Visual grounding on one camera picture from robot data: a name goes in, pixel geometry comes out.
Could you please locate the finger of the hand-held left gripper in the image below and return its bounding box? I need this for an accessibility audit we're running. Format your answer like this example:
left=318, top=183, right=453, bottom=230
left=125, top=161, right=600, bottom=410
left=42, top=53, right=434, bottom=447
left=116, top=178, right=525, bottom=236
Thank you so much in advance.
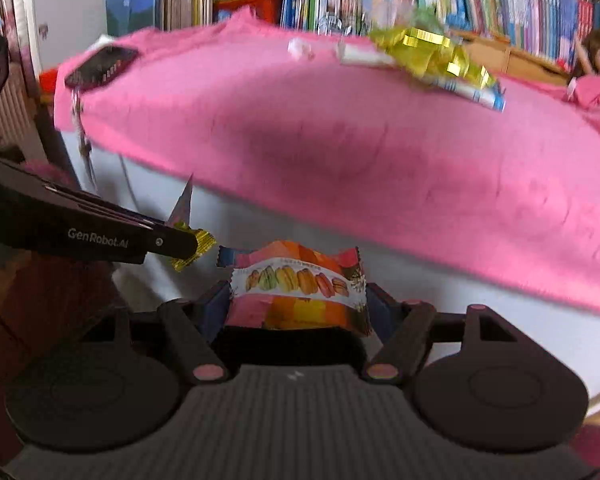
left=143, top=220, right=200, bottom=264

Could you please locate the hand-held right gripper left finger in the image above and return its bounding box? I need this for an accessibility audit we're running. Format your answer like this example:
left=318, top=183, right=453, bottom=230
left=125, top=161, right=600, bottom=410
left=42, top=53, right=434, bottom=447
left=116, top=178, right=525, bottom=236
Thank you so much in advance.
left=74, top=281, right=232, bottom=386

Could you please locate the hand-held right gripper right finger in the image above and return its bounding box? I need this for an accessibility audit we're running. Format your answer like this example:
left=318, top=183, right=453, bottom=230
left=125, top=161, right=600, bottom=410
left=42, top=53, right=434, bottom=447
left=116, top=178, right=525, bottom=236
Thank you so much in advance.
left=361, top=283, right=527, bottom=385

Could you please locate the crinkled gold foil wrapper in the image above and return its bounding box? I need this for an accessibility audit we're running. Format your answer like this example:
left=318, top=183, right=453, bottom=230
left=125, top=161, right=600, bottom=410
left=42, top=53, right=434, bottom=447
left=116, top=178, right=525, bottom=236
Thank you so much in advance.
left=165, top=173, right=218, bottom=273

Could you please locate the macaron print snack packet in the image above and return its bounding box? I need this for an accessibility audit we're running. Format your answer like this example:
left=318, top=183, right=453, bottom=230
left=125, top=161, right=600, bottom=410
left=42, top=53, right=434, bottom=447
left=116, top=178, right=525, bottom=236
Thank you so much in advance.
left=216, top=240, right=374, bottom=337

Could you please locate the white cardboard carton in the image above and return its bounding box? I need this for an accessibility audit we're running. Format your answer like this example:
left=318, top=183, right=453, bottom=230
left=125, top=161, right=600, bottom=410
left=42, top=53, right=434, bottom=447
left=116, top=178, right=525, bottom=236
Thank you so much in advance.
left=336, top=41, right=397, bottom=68

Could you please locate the pink rabbit print blanket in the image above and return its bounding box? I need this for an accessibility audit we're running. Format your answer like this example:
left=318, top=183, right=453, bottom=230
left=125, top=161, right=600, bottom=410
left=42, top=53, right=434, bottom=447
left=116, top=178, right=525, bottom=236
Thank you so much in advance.
left=51, top=6, right=600, bottom=319

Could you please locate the dark red phone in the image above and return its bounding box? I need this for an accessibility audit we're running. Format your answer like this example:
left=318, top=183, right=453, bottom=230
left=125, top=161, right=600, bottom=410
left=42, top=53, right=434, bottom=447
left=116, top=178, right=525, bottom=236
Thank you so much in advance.
left=64, top=44, right=142, bottom=92

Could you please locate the crumpled white tissue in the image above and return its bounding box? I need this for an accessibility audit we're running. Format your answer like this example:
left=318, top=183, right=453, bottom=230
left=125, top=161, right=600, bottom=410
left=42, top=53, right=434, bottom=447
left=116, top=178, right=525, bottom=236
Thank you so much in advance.
left=286, top=36, right=316, bottom=62

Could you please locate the blue and white packet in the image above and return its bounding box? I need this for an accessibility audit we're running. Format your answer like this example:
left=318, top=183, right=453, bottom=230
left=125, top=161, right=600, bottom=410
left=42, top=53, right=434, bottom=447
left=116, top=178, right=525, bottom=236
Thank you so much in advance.
left=429, top=74, right=507, bottom=112

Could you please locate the red plastic crate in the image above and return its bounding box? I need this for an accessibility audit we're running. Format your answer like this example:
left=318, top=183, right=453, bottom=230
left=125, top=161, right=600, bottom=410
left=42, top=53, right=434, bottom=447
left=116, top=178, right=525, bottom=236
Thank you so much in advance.
left=211, top=0, right=284, bottom=27

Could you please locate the large gold foil wrapper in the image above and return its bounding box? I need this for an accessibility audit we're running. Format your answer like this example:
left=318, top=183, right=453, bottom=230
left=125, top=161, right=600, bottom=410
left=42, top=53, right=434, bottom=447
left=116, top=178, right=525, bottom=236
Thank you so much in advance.
left=369, top=26, right=497, bottom=89

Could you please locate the wooden desk organiser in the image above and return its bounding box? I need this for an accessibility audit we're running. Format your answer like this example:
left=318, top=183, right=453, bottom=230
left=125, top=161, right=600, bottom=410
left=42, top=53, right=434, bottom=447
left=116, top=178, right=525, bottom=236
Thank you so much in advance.
left=454, top=29, right=577, bottom=87

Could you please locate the clear plastic bag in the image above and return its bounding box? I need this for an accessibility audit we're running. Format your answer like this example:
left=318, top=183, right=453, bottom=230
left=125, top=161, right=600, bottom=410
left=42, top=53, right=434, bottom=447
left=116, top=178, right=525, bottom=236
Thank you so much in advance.
left=316, top=1, right=432, bottom=39

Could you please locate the green wrapper in bag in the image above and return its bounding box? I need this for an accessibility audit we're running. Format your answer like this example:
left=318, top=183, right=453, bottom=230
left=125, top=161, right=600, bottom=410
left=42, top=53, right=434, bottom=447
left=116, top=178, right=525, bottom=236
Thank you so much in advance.
left=409, top=6, right=447, bottom=32

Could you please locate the pink doll cloth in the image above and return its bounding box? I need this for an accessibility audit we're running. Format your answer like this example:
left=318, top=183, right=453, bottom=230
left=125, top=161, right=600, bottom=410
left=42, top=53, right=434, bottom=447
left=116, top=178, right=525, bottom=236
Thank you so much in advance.
left=566, top=74, right=600, bottom=112

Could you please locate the metal keychain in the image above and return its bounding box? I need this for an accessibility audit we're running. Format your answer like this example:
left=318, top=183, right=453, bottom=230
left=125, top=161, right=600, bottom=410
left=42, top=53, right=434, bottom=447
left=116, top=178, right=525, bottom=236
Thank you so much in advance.
left=69, top=89, right=99, bottom=187

